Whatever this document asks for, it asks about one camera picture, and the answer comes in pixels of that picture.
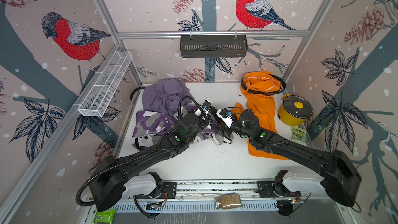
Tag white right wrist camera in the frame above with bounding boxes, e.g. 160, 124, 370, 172
216, 108, 238, 128

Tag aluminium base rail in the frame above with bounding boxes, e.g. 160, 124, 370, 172
110, 180, 330, 215

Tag jar of brown grains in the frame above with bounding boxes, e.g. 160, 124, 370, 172
216, 193, 242, 209

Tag lilac purple trousers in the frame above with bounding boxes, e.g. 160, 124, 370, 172
142, 78, 192, 115

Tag green snack packet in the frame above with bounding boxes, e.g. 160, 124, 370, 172
291, 127, 307, 143

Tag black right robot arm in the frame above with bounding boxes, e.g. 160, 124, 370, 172
211, 108, 362, 207

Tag white wire mesh shelf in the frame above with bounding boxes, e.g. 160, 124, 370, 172
78, 50, 132, 117

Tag green wipes packet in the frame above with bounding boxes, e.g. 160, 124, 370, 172
93, 209, 117, 224

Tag black belt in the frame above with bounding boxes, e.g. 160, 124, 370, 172
129, 86, 146, 101
240, 74, 286, 96

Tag purple camouflage trousers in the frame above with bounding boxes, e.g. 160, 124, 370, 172
132, 111, 232, 151

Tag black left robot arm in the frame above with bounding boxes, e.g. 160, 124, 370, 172
75, 96, 211, 212

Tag orange trousers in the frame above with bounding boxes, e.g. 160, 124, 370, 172
233, 70, 290, 161

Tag yellow cooking pot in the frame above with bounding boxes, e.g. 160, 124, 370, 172
277, 94, 313, 127

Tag black hanging wire basket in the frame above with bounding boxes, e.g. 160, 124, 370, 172
180, 35, 248, 58

